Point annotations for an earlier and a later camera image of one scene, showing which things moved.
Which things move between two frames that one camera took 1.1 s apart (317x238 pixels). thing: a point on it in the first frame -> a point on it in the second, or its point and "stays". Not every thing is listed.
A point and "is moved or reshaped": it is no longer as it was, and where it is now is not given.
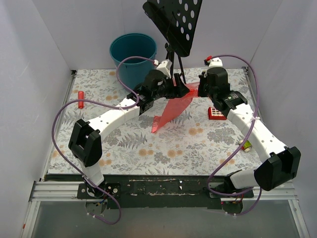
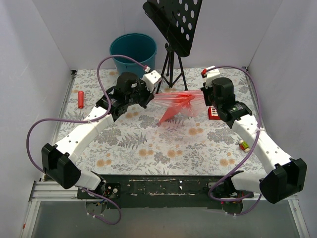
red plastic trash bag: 175,106 is moved or reshaped
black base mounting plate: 163,192 stays
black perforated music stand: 176,20 stays
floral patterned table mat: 198,141 stays
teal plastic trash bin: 132,69 stays
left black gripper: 177,85 -> 146,95
